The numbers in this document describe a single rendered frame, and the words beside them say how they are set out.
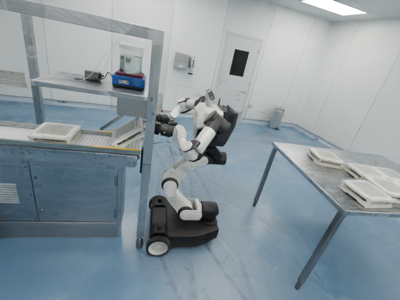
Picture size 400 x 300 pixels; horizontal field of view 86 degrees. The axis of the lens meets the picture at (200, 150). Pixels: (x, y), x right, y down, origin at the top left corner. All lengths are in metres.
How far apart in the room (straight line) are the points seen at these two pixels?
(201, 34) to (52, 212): 4.55
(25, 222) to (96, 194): 0.60
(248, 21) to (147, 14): 2.29
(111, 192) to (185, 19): 4.29
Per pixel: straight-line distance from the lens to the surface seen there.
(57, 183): 1.91
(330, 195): 1.82
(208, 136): 1.34
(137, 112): 1.69
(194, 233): 2.04
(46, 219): 2.17
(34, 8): 1.46
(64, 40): 5.38
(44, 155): 1.75
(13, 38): 5.64
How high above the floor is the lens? 1.64
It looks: 25 degrees down
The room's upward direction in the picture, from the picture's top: 12 degrees clockwise
